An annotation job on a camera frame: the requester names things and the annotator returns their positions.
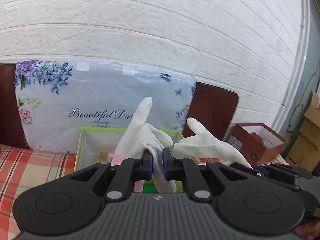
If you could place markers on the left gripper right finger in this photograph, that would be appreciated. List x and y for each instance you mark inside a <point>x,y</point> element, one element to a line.
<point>188,173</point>

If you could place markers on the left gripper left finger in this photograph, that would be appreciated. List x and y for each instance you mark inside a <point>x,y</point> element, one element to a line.
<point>127,173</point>

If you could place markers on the white glove pink cuff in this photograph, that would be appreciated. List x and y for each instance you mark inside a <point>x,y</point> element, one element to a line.
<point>140,137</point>

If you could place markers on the gold slim box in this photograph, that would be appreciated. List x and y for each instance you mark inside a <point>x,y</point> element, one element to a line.
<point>102,156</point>

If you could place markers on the person right hand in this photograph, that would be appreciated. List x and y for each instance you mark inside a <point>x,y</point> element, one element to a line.
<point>310,230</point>

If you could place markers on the light green cardboard box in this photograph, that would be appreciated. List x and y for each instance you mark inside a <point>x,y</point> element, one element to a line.
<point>93,139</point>

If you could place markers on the brown cardboard box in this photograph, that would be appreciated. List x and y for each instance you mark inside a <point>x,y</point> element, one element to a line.
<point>257,142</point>

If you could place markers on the stacked cardboard cartons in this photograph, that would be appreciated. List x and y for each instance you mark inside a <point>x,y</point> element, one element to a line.
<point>305,151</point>

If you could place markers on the dark brown headboard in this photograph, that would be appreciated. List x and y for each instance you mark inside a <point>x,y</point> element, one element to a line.
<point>213,106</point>

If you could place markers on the floral plastic-wrapped pillow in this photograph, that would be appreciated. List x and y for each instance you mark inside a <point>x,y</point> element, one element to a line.
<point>56,98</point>

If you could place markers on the plaid bed sheet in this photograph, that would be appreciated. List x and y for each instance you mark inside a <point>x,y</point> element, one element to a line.
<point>22,169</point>

